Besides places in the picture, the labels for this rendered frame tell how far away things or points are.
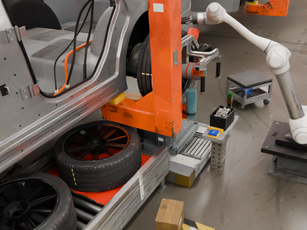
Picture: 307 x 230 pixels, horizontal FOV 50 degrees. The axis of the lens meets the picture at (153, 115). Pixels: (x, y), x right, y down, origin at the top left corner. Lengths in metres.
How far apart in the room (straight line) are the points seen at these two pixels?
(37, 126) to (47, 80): 0.93
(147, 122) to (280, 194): 1.21
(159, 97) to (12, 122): 1.00
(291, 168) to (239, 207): 0.62
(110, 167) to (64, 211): 0.48
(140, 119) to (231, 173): 0.98
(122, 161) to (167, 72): 0.70
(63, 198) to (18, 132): 0.48
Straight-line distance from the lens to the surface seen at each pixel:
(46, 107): 2.14
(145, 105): 2.50
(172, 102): 2.33
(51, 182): 2.26
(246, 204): 2.73
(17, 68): 1.95
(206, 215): 2.61
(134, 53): 2.97
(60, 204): 2.08
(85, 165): 2.33
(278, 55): 2.43
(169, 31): 2.15
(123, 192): 2.23
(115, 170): 2.34
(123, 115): 2.64
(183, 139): 3.10
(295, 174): 3.06
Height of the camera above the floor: 1.88
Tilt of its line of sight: 29 degrees down
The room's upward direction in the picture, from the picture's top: 3 degrees counter-clockwise
